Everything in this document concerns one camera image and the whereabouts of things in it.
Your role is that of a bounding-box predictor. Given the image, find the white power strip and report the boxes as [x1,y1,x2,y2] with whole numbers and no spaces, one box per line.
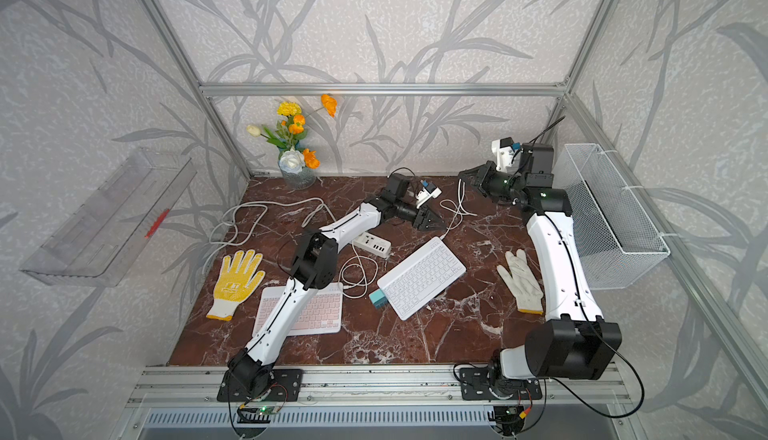
[352,232,392,259]

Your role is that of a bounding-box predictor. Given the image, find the white wireless keyboard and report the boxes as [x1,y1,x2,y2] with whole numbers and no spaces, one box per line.
[377,237,467,321]

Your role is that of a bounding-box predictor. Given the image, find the teal USB charger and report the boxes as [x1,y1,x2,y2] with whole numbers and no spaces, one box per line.
[368,289,389,310]

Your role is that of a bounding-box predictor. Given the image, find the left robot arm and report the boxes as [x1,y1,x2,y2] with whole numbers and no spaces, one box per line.
[217,173,447,402]

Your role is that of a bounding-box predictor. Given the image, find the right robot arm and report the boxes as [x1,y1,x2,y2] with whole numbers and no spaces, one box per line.
[459,138,622,380]

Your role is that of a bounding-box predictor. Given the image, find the white work glove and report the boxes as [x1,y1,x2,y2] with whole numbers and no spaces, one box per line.
[496,249,544,315]

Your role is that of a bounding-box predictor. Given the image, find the glass vase with flowers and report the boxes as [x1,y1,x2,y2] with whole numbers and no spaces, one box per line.
[246,102,320,190]

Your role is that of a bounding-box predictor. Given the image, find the yellow work glove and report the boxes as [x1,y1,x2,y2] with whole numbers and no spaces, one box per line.
[206,250,265,321]

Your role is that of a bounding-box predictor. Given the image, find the red pen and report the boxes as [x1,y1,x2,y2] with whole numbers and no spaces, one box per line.
[145,209,170,239]

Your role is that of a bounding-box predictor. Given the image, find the white wire mesh basket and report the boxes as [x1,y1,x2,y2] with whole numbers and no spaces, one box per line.
[536,144,670,292]

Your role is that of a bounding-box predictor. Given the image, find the pink wireless keyboard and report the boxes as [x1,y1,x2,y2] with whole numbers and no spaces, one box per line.
[252,282,344,336]

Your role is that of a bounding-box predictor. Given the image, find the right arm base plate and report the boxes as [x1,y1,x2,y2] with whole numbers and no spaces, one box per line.
[452,363,543,401]

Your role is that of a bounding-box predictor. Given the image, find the grey power strip cable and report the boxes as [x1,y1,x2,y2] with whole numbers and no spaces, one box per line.
[200,196,337,273]

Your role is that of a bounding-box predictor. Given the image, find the aluminium front rail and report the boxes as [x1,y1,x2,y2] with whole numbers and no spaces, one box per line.
[125,363,631,408]

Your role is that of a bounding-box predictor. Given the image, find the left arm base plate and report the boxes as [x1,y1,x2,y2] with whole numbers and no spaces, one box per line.
[216,368,304,403]

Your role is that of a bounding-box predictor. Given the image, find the clear plastic wall shelf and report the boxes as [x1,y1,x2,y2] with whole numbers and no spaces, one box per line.
[20,148,197,288]

